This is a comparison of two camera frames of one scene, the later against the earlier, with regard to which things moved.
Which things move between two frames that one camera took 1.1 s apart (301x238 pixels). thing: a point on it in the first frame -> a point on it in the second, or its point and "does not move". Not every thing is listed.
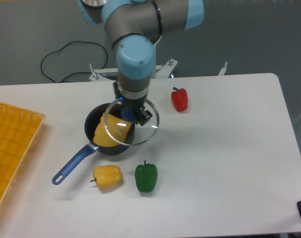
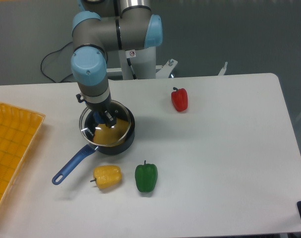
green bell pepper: (146, 175) does not move
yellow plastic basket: (15, 131) does not move
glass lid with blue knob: (121, 123) -> (99, 134)
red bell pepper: (179, 99) does not move
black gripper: (142, 115) -> (104, 105)
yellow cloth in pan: (118, 128) does not move
